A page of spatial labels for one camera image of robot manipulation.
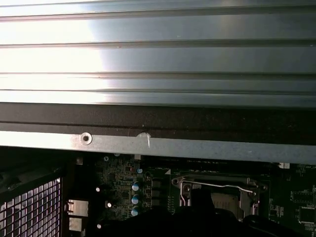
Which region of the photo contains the open grey PC case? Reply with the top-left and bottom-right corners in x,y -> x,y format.
0,102 -> 316,237

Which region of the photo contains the CPU socket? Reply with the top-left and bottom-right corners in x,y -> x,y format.
171,173 -> 270,223

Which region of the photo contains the thin wire locking lever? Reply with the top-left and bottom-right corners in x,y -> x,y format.
182,181 -> 255,195

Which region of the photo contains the silver rear port block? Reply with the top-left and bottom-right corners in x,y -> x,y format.
68,217 -> 86,233
64,199 -> 89,218

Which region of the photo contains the green motherboard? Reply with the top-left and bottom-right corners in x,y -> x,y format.
74,153 -> 316,237

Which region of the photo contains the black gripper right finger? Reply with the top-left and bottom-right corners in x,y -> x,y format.
201,189 -> 298,237

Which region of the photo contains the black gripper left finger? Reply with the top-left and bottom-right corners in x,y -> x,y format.
103,189 -> 202,237

